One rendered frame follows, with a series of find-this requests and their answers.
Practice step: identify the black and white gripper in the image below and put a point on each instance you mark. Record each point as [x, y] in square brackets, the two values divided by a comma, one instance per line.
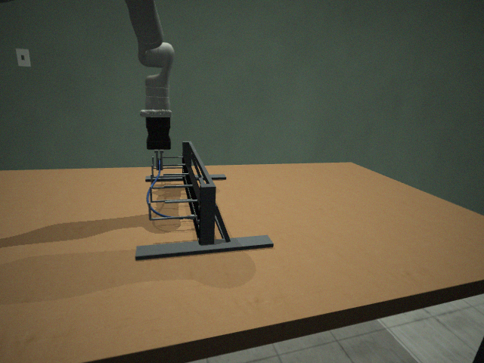
[158, 125]

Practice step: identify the dark grey metal rack with cable rings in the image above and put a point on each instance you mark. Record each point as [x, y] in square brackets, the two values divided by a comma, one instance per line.
[204, 210]

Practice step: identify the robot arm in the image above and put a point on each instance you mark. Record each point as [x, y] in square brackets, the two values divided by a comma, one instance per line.
[146, 24]

